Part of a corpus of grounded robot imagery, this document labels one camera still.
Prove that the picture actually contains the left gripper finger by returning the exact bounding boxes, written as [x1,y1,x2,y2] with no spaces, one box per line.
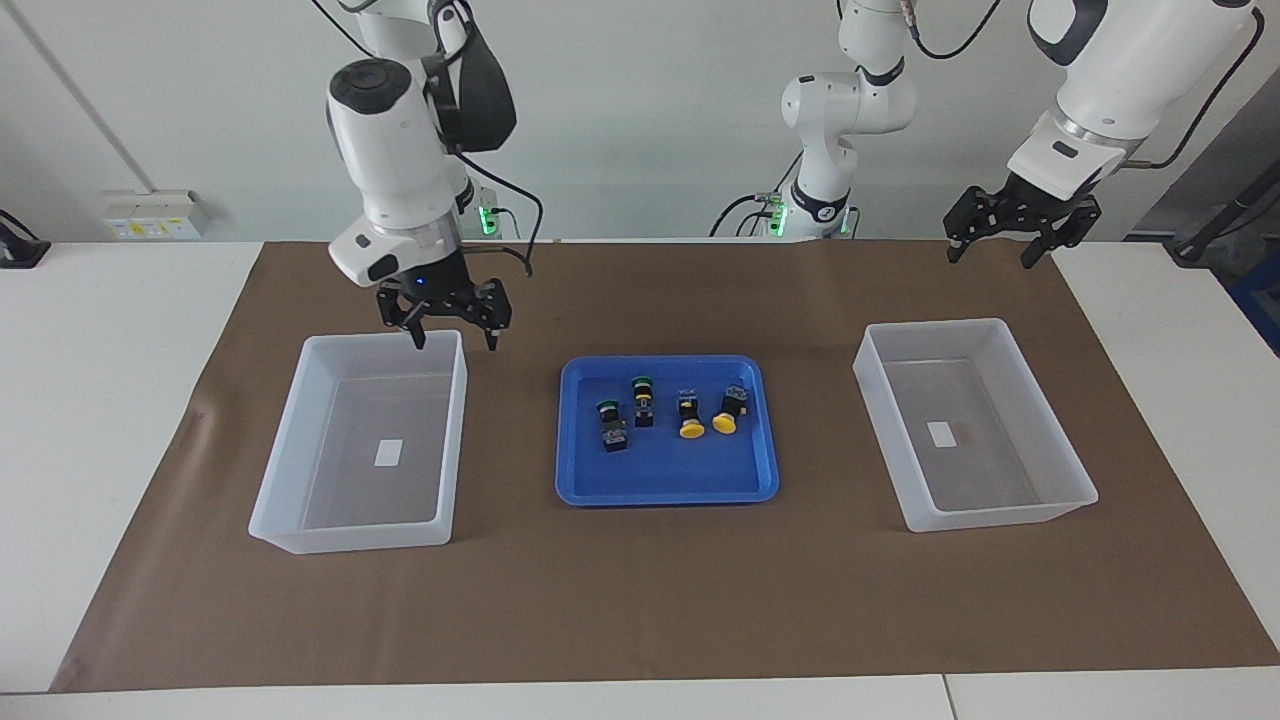
[1020,196,1103,269]
[944,186,1006,265]

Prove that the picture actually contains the blue crate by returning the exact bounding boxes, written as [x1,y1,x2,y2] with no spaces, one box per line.
[1228,265,1280,356]

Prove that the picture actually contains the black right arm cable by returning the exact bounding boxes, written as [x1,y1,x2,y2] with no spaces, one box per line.
[440,145,547,279]

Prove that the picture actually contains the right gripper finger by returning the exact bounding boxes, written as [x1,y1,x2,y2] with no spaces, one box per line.
[376,285,429,351]
[474,280,514,353]

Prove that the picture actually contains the white wall cable conduit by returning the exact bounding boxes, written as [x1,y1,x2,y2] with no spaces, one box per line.
[5,0,159,196]

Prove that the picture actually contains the white wall outlet box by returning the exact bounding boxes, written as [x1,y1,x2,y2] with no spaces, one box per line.
[100,190,213,241]

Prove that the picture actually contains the black clamp mount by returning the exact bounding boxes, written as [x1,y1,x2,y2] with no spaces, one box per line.
[0,208,51,269]

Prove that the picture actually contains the translucent white plastic box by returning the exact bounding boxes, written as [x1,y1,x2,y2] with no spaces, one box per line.
[248,330,469,556]
[852,318,1099,533]

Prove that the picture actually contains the blue plastic tray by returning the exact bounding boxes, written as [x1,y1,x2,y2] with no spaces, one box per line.
[555,355,781,508]

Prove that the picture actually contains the black base cables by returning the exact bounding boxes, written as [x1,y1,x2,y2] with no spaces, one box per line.
[708,150,803,239]

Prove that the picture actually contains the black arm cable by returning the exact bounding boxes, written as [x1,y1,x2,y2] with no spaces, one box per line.
[440,145,547,279]
[905,0,1266,171]

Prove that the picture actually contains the brown table mat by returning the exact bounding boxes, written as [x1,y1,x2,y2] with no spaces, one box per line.
[50,240,1280,694]

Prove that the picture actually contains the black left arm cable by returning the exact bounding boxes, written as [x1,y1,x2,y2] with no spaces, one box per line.
[905,0,1266,171]

